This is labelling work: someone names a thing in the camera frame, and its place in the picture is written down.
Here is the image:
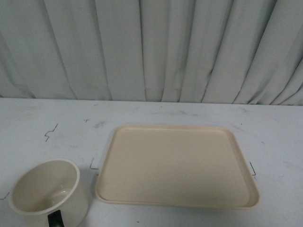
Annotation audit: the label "white pleated curtain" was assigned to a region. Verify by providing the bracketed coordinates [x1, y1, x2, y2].
[0, 0, 303, 105]

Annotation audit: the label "beige rectangular plastic tray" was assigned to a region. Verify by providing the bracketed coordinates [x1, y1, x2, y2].
[95, 124, 260, 209]

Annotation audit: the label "cream mug with black handle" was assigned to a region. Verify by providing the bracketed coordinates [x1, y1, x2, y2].
[9, 158, 89, 227]

